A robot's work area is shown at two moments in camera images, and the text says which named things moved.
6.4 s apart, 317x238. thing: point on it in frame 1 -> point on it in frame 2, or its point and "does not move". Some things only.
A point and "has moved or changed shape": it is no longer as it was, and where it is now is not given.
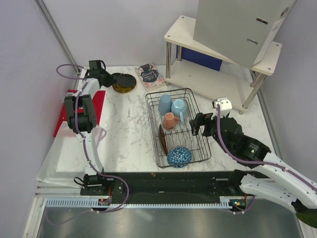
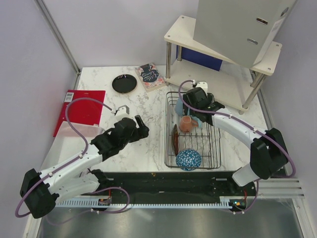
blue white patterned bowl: [179, 156] -> [188, 159]
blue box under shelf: [199, 58] does not move
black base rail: [122, 187] does not move
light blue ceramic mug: [179, 108] has moved or changed shape
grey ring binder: [239, 29] does not move
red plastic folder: [98, 99] does not move
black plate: [124, 80] has moved or changed shape
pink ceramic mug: [170, 120] -> [186, 123]
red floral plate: [163, 138] -> [175, 136]
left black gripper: [111, 79] -> [141, 132]
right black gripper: [201, 119] -> [210, 97]
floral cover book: [150, 77] does not move
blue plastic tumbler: [165, 104] -> [179, 107]
